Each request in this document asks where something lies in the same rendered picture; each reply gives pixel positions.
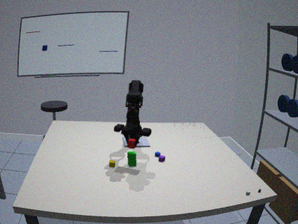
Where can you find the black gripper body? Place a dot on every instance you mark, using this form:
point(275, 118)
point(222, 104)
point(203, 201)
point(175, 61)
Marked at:
point(145, 132)

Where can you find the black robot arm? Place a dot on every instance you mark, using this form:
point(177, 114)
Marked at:
point(133, 98)

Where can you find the green block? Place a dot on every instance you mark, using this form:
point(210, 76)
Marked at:
point(131, 155)
point(131, 163)

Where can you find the red block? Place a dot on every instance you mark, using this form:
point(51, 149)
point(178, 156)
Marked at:
point(131, 143)

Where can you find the purple cube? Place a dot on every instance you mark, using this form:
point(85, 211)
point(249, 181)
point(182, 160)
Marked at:
point(161, 158)

